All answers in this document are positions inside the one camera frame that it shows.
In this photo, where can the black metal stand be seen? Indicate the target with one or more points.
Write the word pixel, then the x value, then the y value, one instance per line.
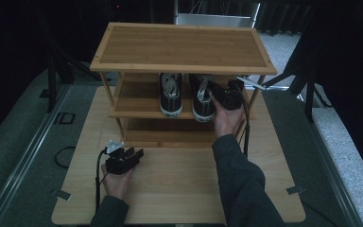
pixel 52 85
pixel 309 97

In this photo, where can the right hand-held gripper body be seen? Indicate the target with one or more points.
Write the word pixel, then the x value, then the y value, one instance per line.
pixel 231 96

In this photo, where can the grey metal rail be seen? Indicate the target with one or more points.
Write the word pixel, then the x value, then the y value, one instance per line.
pixel 28 148
pixel 334 170

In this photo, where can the person's right hand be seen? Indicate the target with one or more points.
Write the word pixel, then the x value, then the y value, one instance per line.
pixel 228 121

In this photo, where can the person's left hand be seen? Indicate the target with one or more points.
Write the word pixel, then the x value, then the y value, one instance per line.
pixel 118 184

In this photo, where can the dark curtain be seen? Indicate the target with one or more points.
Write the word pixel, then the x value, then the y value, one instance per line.
pixel 280 19

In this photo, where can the black canvas sneaker white sole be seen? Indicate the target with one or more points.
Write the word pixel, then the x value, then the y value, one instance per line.
pixel 202 105
pixel 170 99

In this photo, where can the three-tier wooden shoe rack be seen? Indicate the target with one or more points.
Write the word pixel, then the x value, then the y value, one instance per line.
pixel 182 47

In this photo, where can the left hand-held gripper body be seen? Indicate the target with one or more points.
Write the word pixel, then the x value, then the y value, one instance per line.
pixel 119 164

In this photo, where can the black rectangular floor frame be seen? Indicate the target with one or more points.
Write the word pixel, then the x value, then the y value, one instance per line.
pixel 56 118

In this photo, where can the white panel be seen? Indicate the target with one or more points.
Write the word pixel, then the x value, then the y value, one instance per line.
pixel 214 20

